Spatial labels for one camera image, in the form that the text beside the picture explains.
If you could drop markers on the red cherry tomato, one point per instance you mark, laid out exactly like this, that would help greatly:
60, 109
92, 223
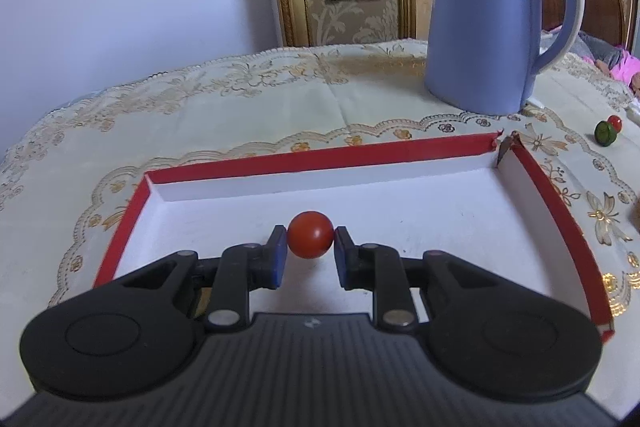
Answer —
310, 235

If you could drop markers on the embroidered cream tablecloth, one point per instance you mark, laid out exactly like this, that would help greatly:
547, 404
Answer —
66, 184

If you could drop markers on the small green fruit on table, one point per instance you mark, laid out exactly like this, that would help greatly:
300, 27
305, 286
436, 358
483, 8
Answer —
605, 133

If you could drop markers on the wooden bed headboard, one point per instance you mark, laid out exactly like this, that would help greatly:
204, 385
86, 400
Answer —
602, 18

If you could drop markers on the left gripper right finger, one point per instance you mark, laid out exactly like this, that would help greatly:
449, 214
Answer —
378, 269

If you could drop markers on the blue electric kettle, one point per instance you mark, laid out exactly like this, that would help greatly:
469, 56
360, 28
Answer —
484, 55

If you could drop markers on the small red tomato on table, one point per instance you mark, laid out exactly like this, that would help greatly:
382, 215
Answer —
616, 123

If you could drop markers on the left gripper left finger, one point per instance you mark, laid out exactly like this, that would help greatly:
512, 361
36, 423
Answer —
244, 268

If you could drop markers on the red cardboard box lid tray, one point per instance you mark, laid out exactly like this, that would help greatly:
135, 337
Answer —
481, 197

